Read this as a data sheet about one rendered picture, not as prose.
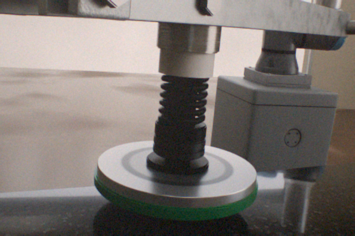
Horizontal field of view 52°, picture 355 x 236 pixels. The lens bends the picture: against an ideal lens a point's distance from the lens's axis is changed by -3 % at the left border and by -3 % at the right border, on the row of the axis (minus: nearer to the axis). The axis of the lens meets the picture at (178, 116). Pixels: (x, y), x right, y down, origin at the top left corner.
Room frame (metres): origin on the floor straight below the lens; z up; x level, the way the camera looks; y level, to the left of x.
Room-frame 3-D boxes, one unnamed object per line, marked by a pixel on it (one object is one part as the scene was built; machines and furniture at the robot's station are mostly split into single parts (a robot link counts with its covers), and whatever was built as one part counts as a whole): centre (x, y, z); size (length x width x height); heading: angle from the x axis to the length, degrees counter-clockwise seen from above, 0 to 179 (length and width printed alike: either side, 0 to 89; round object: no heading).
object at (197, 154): (0.48, 0.00, 0.88); 0.07 x 0.07 x 0.01
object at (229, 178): (0.48, 0.00, 0.85); 0.21 x 0.21 x 0.01
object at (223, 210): (0.48, 0.00, 0.85); 0.22 x 0.22 x 0.04
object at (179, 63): (0.48, 0.00, 1.00); 0.07 x 0.07 x 0.04
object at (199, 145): (0.48, 0.00, 0.89); 0.07 x 0.07 x 0.01
